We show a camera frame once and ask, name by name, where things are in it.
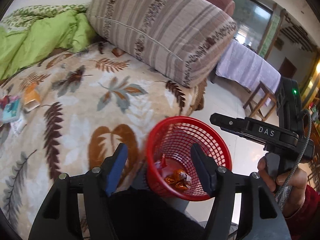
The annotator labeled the person's right hand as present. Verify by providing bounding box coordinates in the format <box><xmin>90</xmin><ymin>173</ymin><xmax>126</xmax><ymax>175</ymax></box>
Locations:
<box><xmin>257</xmin><ymin>155</ymin><xmax>309</xmax><ymax>218</ymax></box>

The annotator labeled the leaf pattern beige blanket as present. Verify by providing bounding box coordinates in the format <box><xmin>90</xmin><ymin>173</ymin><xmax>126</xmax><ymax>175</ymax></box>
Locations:
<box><xmin>1</xmin><ymin>42</ymin><xmax>207</xmax><ymax>239</ymax></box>

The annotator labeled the grey braided cable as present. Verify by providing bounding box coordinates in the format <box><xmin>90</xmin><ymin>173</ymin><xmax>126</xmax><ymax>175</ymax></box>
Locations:
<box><xmin>273</xmin><ymin>108</ymin><xmax>313</xmax><ymax>201</ymax></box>

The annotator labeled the teal small box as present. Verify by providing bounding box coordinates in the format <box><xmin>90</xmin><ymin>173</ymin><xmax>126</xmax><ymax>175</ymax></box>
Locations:
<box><xmin>2</xmin><ymin>98</ymin><xmax>22</xmax><ymax>124</ymax></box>

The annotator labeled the red white wrapper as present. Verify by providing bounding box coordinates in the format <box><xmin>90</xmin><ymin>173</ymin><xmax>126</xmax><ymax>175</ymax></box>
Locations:
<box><xmin>155</xmin><ymin>154</ymin><xmax>172</xmax><ymax>178</ymax></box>

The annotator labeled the orange snack packet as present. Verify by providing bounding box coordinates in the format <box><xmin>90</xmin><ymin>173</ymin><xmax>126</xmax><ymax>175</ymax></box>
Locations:
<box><xmin>23</xmin><ymin>82</ymin><xmax>41</xmax><ymax>112</ymax></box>

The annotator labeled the glass door wooden frame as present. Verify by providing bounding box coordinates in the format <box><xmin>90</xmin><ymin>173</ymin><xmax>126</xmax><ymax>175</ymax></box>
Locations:
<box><xmin>233</xmin><ymin>0</ymin><xmax>287</xmax><ymax>59</ymax></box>

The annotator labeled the orange foil wrapper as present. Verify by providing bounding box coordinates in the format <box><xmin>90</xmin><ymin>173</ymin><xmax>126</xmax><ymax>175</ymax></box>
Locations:
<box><xmin>164</xmin><ymin>169</ymin><xmax>192</xmax><ymax>192</ymax></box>

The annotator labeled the red mesh plastic basket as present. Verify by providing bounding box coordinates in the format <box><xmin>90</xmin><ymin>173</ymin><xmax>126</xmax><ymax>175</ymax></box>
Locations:
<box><xmin>145</xmin><ymin>116</ymin><xmax>232</xmax><ymax>202</ymax></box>

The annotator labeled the brown wooden stool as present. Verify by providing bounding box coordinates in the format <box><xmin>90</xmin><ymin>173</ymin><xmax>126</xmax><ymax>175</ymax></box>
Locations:
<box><xmin>243</xmin><ymin>81</ymin><xmax>277</xmax><ymax>121</ymax></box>

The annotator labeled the white paper packet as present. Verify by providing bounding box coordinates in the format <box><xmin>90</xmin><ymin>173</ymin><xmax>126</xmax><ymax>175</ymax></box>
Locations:
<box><xmin>10</xmin><ymin>114</ymin><xmax>27</xmax><ymax>136</ymax></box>

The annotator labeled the striped floral pillow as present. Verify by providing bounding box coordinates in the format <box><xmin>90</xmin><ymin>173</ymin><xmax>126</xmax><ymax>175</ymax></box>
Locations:
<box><xmin>86</xmin><ymin>0</ymin><xmax>236</xmax><ymax>88</ymax></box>

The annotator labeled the lilac tablecloth table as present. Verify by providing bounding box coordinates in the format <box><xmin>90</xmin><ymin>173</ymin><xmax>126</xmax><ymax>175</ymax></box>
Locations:
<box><xmin>216</xmin><ymin>40</ymin><xmax>281</xmax><ymax>92</ymax></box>

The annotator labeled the green quilt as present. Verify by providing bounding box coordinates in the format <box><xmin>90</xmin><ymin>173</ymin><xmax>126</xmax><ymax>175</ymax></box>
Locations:
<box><xmin>1</xmin><ymin>4</ymin><xmax>97</xmax><ymax>80</ymax></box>

